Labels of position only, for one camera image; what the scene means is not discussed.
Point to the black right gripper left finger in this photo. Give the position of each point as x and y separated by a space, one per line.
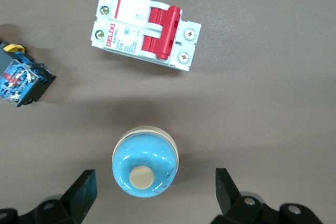
73 203

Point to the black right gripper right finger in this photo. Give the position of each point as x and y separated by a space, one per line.
236 208

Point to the blue desk bell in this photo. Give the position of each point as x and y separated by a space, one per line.
147 155

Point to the brown table cover mat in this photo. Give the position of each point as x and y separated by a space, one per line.
262 103

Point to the red mushroom push button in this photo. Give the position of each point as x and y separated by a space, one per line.
23 82

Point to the white red circuit breaker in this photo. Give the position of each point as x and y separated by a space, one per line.
126 24

